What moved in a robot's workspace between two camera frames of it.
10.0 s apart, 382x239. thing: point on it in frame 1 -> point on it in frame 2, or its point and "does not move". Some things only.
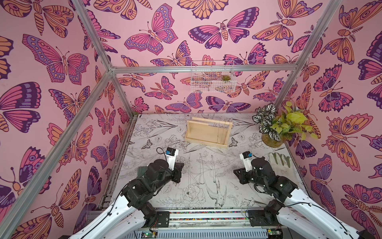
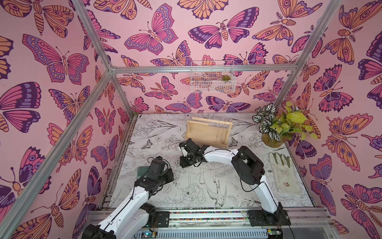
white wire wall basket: (212, 76) does not move
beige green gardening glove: (283, 166) does not move
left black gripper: (178, 167) -> (169, 173)
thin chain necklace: (190, 174) does not move
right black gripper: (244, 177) -> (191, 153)
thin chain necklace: (200, 154) does not move
